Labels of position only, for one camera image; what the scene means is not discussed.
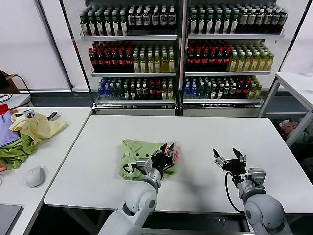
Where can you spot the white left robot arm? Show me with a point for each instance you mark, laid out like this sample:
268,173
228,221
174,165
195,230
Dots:
139,198

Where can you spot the red garment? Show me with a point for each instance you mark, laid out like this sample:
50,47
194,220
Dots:
3,109

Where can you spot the green cap yellow bottle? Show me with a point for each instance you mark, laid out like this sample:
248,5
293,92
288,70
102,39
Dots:
240,64
255,64
247,64
233,64
269,64
262,64

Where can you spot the small white cap dark bottle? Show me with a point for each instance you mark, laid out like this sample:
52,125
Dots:
233,92
132,93
220,93
139,92
126,93
226,92
214,93
145,92

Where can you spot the small clear green bottle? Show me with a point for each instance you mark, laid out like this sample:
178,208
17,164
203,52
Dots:
201,91
208,91
113,93
119,93

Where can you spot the grey crumpled cloth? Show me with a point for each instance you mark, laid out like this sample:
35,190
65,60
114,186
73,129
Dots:
308,135

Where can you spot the small yellow bottle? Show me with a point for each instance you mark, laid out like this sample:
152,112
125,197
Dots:
170,93
164,93
258,92
252,93

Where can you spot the white computer mouse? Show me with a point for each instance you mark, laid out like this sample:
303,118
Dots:
35,177

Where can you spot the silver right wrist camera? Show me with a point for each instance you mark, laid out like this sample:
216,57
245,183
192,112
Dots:
256,176

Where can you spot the pale yellow shirt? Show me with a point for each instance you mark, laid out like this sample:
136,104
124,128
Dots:
41,127

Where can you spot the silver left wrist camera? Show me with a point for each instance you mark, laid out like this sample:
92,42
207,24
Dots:
143,166

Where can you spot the pink crumpled cloth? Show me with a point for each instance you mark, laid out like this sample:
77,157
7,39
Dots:
289,128

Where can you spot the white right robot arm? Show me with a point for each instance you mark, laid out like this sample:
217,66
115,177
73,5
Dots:
264,213

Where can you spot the beige label dark bottle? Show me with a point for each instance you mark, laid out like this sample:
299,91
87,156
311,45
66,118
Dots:
243,20
251,20

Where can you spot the light green polo shirt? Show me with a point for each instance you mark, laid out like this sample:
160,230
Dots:
137,156

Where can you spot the crumpled olive green garment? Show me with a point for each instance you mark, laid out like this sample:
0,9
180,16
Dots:
14,153

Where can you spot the grey label dark bottle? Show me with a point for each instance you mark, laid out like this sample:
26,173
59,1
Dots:
283,20
275,20
259,20
267,20

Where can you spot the purple garment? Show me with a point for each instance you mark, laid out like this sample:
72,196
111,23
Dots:
6,132

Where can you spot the white tag with dark clip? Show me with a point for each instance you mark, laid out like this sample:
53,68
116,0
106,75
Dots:
30,113

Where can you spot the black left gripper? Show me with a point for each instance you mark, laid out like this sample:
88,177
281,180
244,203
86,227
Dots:
160,164

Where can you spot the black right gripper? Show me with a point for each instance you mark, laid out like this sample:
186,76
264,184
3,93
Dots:
234,167

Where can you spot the small red cap bottle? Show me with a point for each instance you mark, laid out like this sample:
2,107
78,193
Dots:
239,91
246,91
151,92
158,92

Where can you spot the small orange object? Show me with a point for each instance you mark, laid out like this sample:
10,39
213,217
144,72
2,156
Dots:
15,112

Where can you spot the green cap dark bottle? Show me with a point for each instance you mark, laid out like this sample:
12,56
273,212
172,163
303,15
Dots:
226,24
84,25
98,25
194,24
107,25
115,25
218,24
201,24
123,25
91,25
234,24
210,24

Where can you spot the grey laptop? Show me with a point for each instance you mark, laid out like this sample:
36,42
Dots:
8,218

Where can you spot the blue and white object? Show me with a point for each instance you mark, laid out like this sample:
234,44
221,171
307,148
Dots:
52,115

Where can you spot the red cap cola bottle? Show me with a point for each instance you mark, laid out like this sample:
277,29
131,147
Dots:
226,61
99,62
114,62
92,62
121,62
106,62
212,61
219,61
190,61
205,61
198,61
128,62

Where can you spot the white label black bottle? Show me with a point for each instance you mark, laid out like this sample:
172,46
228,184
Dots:
131,20
146,20
139,20
155,20
163,20
171,20

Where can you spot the flat orange object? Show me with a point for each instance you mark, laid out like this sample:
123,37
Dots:
2,169

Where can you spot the brown cardboard box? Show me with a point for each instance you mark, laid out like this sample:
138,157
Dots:
13,84

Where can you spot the white metal frame table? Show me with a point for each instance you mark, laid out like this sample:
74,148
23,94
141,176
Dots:
293,83

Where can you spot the black diagonal frame pole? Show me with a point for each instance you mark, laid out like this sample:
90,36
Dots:
56,46

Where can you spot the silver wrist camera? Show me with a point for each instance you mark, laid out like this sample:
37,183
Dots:
256,176
143,166

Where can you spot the metal shelf unit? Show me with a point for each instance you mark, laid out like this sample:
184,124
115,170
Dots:
234,37
127,38

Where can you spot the small blue bottle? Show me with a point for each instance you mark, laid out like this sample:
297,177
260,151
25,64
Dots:
100,92
194,91
187,91
107,92

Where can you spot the white cap yellow bottle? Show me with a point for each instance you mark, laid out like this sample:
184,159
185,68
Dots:
164,65
171,65
157,65
135,65
142,65
149,65

